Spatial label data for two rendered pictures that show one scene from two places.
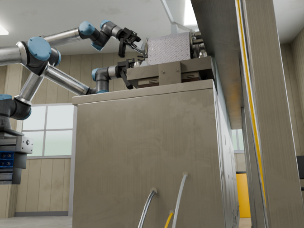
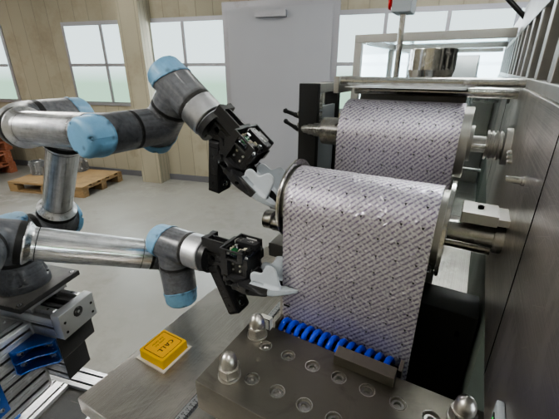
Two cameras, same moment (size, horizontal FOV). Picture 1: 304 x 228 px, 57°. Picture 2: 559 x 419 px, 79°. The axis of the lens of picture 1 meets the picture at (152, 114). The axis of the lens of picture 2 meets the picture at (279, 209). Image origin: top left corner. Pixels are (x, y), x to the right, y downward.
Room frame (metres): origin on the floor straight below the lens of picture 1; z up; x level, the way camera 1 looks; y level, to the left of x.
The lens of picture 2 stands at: (0.91, -0.09, 1.47)
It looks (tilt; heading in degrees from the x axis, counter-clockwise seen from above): 22 degrees down; 12
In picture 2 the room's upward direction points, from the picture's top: straight up
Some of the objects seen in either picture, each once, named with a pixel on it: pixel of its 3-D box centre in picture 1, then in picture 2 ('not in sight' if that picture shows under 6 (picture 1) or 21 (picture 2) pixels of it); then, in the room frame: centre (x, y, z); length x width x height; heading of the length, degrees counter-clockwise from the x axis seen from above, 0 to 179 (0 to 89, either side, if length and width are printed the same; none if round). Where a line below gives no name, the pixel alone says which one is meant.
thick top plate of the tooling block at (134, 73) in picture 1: (171, 74); (335, 411); (1.27, -0.10, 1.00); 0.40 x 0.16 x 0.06; 73
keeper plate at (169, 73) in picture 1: (169, 74); not in sight; (1.18, -0.08, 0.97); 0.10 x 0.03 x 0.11; 73
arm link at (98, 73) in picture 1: (102, 74); (174, 244); (1.51, 0.28, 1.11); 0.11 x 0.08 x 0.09; 73
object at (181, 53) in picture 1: (168, 63); (343, 297); (1.39, -0.10, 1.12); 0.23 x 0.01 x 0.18; 73
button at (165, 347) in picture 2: not in sight; (164, 348); (1.41, 0.27, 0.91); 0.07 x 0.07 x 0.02; 73
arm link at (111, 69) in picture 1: (115, 72); (201, 251); (1.49, 0.21, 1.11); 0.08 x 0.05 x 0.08; 163
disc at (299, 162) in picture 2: (149, 49); (296, 199); (1.49, 0.00, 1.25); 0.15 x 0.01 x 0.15; 163
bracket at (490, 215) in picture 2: (201, 35); (485, 213); (1.40, -0.28, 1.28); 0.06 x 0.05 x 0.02; 73
